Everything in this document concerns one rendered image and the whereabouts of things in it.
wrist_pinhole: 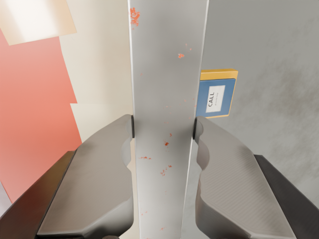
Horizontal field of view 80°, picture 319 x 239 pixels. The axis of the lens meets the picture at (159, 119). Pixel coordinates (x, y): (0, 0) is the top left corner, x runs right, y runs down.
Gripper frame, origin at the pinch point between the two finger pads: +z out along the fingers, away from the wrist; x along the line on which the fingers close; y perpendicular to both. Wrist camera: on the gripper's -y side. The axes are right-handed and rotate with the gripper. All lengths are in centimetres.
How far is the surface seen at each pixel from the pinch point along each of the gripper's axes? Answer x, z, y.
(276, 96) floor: 111, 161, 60
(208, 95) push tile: 11.5, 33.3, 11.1
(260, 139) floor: 109, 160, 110
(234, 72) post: 18.2, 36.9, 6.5
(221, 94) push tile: 15.1, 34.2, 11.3
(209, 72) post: 11.4, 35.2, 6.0
